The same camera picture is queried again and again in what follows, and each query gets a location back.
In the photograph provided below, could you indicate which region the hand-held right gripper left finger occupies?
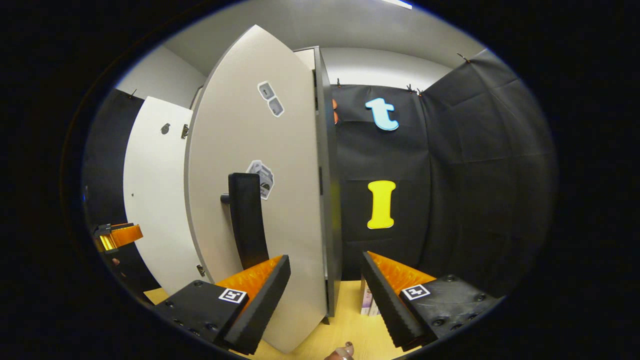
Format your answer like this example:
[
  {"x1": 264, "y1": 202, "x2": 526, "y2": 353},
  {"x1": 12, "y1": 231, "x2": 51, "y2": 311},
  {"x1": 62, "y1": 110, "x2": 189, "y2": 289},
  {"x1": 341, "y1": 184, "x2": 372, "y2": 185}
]
[{"x1": 152, "y1": 254, "x2": 292, "y2": 356}]

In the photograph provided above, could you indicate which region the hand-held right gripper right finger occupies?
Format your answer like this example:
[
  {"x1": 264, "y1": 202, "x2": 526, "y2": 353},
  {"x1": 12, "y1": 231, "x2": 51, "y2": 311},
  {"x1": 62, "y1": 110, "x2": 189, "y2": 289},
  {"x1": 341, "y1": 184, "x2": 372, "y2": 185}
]
[{"x1": 360, "y1": 250, "x2": 503, "y2": 351}]

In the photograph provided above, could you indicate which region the cabinet door with checkered sticker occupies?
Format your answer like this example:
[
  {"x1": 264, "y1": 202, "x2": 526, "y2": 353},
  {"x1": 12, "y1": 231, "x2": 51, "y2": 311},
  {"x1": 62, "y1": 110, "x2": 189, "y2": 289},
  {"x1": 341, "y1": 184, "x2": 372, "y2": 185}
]
[{"x1": 122, "y1": 96, "x2": 207, "y2": 296}]

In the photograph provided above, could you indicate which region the cabinet door with cube sticker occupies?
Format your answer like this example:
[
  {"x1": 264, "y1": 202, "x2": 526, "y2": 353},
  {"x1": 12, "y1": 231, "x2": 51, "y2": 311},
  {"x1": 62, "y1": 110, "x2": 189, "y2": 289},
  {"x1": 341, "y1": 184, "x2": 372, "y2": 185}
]
[{"x1": 184, "y1": 25, "x2": 331, "y2": 355}]

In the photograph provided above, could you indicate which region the small white purple box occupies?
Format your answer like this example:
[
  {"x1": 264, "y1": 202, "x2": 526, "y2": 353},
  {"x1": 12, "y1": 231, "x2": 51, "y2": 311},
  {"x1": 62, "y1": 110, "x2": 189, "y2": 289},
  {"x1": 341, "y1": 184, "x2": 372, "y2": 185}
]
[{"x1": 360, "y1": 280, "x2": 381, "y2": 317}]

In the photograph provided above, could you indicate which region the black door handle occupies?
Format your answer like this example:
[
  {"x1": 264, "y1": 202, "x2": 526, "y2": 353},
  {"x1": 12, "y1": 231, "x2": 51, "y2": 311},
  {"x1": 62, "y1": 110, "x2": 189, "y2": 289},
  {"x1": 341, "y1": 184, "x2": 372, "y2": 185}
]
[{"x1": 220, "y1": 172, "x2": 271, "y2": 271}]

